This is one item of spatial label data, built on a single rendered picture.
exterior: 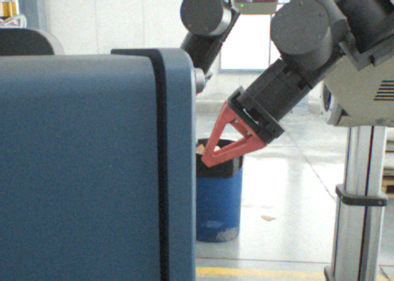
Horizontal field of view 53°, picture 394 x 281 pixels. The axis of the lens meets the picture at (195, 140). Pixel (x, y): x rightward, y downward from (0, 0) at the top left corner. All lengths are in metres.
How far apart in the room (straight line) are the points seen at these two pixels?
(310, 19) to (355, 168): 0.70
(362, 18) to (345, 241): 0.74
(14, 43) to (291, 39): 0.27
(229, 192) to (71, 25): 6.92
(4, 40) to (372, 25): 0.37
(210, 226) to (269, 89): 2.35
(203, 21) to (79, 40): 8.51
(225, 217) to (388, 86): 1.99
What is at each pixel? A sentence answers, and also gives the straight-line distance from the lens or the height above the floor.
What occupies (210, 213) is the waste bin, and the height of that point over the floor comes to 0.23.
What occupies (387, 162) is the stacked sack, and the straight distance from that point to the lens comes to 3.87.
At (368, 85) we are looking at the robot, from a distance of 0.92.
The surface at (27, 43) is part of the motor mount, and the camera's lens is 0.21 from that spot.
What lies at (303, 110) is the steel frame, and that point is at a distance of 8.19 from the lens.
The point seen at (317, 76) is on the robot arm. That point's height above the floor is 1.27.
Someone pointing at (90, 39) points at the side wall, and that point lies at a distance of 8.92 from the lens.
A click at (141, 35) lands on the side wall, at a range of 8.63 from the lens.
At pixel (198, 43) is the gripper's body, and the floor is 1.31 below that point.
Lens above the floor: 1.30
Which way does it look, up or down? 13 degrees down
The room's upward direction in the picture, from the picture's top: straight up
